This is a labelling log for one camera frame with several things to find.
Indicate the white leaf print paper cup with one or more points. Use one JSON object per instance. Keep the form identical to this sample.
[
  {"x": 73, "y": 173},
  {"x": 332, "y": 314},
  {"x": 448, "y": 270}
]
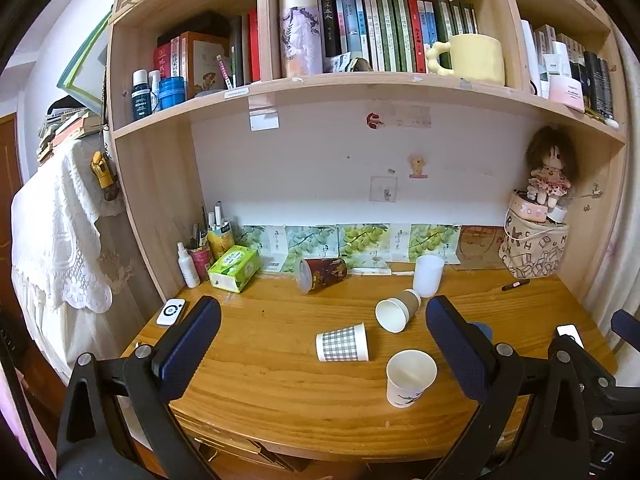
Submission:
[{"x": 411, "y": 379}]

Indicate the row of red black books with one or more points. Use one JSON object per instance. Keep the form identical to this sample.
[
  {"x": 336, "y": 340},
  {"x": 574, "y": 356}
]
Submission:
[{"x": 210, "y": 57}]

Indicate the dark red patterned cup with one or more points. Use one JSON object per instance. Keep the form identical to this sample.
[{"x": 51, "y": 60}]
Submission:
[{"x": 322, "y": 274}]

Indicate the wooden desk drawer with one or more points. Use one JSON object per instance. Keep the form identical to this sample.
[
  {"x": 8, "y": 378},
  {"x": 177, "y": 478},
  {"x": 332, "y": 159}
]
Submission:
[{"x": 240, "y": 447}]

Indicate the checked paper cup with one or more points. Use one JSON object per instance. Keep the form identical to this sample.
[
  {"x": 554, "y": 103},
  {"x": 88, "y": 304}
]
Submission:
[{"x": 342, "y": 344}]

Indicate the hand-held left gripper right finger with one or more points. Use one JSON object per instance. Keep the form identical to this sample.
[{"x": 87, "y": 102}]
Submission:
[{"x": 456, "y": 351}]

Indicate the yellow hanging toy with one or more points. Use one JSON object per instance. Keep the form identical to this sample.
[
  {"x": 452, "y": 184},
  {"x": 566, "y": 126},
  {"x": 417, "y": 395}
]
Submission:
[{"x": 103, "y": 174}]

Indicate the blue round object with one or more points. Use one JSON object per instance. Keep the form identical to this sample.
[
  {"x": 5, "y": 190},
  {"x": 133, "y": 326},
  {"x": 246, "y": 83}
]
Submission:
[{"x": 483, "y": 331}]

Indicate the small white bottle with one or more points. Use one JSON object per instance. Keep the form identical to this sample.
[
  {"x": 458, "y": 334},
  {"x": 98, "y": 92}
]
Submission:
[{"x": 154, "y": 85}]

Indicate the pink pen holder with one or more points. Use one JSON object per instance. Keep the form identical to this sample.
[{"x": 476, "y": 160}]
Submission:
[{"x": 201, "y": 261}]

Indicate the thin white strip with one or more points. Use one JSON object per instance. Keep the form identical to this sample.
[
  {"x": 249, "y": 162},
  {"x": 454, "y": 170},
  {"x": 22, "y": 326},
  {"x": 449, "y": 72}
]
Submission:
[{"x": 372, "y": 271}]

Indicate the floral print tube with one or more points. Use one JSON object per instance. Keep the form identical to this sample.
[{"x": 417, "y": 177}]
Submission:
[{"x": 300, "y": 31}]

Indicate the white lace cloth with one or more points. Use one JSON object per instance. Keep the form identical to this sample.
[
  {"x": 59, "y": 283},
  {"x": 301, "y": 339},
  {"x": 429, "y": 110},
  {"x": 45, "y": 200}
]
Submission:
[{"x": 60, "y": 240}]

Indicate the yellow green pen box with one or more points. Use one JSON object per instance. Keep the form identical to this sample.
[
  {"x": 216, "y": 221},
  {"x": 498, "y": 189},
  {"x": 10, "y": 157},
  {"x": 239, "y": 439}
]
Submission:
[{"x": 219, "y": 241}]

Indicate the small crumpled packets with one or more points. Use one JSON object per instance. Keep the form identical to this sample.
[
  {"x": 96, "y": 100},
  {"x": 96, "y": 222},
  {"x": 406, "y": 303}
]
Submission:
[{"x": 352, "y": 63}]

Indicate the white spray bottle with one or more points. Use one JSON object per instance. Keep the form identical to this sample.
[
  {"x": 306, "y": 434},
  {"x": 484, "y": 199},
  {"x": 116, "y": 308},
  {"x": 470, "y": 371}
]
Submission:
[{"x": 187, "y": 266}]

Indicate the bear wall sticker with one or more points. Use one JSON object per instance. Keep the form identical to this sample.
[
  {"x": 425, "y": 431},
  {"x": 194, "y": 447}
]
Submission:
[{"x": 417, "y": 165}]

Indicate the brown paper card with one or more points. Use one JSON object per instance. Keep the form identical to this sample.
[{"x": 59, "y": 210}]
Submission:
[{"x": 480, "y": 250}]

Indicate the row of green spined books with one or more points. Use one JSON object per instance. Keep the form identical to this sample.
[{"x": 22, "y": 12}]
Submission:
[{"x": 400, "y": 27}]

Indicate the wooden bookshelf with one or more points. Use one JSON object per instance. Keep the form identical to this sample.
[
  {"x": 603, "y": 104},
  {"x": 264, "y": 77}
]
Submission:
[{"x": 150, "y": 170}]

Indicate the small square picture sticker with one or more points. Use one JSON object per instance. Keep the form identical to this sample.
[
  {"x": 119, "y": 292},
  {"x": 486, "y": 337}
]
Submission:
[{"x": 383, "y": 189}]

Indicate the letter print fabric bag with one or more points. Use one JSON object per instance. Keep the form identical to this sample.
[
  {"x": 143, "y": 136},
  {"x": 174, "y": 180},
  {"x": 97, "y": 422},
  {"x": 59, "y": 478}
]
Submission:
[{"x": 535, "y": 251}]

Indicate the dark maroon pen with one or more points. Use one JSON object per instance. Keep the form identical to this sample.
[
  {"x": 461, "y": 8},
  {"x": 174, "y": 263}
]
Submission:
[{"x": 515, "y": 285}]

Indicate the clear tape patch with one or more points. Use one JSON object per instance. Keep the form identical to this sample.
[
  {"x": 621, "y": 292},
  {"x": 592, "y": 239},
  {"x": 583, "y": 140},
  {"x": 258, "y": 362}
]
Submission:
[{"x": 263, "y": 119}]

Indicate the brown haired rag doll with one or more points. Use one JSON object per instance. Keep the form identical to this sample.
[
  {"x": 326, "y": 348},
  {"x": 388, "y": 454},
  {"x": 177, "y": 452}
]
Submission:
[{"x": 548, "y": 170}]

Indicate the red wall sticker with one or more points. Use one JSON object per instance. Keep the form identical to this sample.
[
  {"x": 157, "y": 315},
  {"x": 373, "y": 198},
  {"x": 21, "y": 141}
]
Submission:
[{"x": 373, "y": 120}]

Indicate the dark blue bottle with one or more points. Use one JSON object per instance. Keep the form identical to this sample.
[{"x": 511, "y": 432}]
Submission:
[{"x": 141, "y": 96}]

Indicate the green framed board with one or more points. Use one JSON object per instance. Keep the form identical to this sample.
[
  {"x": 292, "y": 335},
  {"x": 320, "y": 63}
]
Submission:
[{"x": 85, "y": 62}]

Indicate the stack of books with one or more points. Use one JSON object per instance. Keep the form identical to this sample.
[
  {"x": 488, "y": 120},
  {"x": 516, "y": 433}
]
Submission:
[{"x": 65, "y": 127}]

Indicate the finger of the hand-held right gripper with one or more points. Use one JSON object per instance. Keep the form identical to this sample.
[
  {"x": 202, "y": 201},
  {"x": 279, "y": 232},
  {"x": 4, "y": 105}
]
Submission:
[
  {"x": 570, "y": 335},
  {"x": 627, "y": 329}
]

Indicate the brown wooden door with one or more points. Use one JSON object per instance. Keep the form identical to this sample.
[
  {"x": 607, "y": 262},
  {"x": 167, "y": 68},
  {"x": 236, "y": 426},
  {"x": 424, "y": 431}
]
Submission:
[{"x": 7, "y": 170}]

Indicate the green tissue box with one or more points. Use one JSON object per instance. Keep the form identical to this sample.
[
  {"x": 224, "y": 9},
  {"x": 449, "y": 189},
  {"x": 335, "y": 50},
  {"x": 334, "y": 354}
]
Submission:
[{"x": 233, "y": 269}]

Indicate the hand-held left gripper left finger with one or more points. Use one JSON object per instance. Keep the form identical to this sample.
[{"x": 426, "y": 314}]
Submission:
[{"x": 192, "y": 341}]

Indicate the blue jar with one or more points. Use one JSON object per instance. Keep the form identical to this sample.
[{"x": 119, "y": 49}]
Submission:
[{"x": 171, "y": 92}]

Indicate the translucent white plastic cup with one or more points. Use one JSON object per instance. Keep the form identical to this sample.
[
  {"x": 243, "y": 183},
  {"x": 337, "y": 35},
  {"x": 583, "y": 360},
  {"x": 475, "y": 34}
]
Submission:
[{"x": 429, "y": 275}]

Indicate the pink round music box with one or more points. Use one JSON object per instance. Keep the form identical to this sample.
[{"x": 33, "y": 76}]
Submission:
[{"x": 530, "y": 207}]

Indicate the pink white jar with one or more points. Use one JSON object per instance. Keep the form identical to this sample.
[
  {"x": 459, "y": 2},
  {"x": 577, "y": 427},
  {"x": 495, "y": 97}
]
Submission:
[{"x": 565, "y": 91}]

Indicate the row of green leaf cards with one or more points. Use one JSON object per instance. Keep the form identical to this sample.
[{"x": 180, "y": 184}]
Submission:
[{"x": 362, "y": 241}]

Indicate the row of white cosmetic boxes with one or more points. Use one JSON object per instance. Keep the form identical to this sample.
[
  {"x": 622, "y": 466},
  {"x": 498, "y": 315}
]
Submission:
[{"x": 547, "y": 50}]

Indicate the pale yellow mug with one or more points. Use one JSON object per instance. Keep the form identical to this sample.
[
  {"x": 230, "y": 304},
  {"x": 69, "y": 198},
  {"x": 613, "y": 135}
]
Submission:
[{"x": 475, "y": 59}]

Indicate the brown paper cup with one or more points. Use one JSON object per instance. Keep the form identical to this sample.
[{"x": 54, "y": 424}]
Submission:
[{"x": 397, "y": 312}]

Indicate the black bottles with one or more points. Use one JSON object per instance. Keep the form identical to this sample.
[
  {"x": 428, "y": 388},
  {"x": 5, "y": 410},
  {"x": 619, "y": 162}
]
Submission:
[{"x": 597, "y": 85}]

